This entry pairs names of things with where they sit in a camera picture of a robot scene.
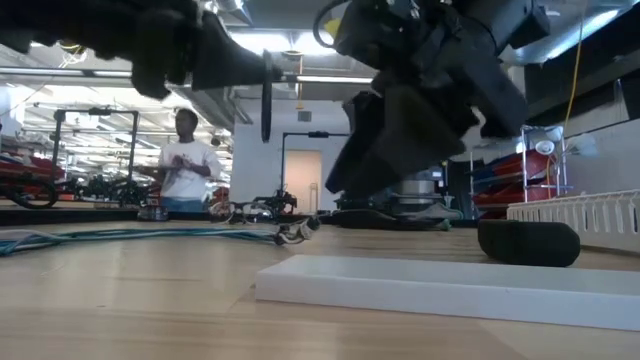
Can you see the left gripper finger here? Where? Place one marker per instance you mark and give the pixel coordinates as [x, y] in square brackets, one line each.
[225, 60]

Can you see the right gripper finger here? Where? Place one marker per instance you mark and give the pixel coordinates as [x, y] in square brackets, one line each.
[360, 150]
[530, 245]

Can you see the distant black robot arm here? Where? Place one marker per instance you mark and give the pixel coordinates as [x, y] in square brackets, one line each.
[277, 202]

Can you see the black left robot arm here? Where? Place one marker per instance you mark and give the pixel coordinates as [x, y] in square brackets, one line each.
[30, 20]

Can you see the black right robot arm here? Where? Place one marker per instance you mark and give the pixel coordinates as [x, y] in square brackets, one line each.
[525, 25]

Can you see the pale door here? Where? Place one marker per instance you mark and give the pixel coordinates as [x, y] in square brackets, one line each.
[302, 180]

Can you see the grey cylindrical machine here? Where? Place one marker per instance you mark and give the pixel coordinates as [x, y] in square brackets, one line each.
[415, 187]

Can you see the black grey work gloves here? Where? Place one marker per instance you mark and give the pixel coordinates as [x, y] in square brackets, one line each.
[380, 220]

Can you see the ceiling light strip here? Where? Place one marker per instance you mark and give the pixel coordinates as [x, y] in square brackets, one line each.
[330, 79]

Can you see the red storage bin rack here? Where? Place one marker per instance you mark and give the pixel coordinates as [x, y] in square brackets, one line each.
[30, 167]
[500, 167]

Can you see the metal shelf rack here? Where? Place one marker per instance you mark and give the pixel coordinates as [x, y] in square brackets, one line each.
[524, 160]

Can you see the yellow gripper tag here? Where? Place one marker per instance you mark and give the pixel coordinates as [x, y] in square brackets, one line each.
[332, 26]

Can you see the white lamp head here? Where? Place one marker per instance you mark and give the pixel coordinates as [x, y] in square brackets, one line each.
[545, 146]

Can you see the person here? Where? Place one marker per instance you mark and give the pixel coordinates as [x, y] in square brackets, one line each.
[187, 170]

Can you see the clear safety glasses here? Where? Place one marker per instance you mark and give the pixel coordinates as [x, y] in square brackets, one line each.
[222, 211]

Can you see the distant black robot arms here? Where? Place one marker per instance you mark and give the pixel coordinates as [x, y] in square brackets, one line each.
[110, 190]

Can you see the black round hoop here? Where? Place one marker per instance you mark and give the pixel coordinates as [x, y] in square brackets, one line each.
[10, 192]

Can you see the white flat duct cover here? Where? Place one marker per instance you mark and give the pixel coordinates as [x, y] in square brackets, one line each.
[425, 290]

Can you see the black aluminium table frame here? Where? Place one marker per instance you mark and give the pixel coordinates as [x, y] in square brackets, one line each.
[75, 216]

